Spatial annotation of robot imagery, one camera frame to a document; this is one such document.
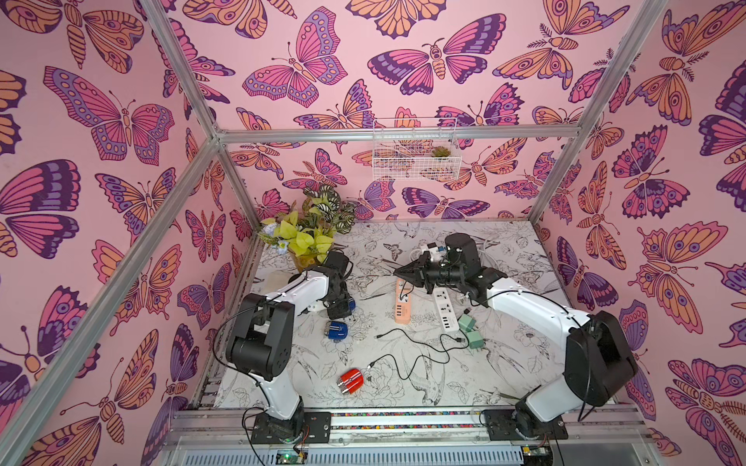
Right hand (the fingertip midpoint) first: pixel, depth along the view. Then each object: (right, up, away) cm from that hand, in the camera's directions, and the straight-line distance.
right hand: (397, 268), depth 77 cm
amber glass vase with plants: (-26, +11, +8) cm, 29 cm away
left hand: (-13, -10, +18) cm, 25 cm away
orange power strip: (+3, -12, +17) cm, 22 cm away
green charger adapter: (+24, -23, +11) cm, 35 cm away
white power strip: (+17, -16, +15) cm, 27 cm away
